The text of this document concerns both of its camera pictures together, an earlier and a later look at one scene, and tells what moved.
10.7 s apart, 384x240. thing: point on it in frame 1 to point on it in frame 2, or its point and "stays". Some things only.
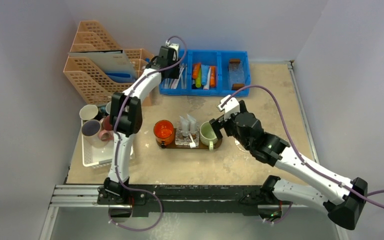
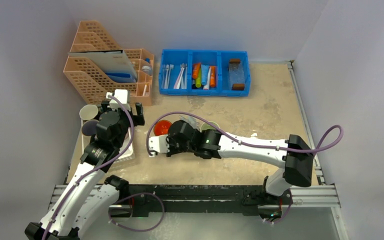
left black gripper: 174,75 to 136,120
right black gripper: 223,122 to 169,145
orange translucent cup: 163,130 stays
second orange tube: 212,76 stays
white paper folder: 107,61 stays
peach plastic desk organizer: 91,89 stays
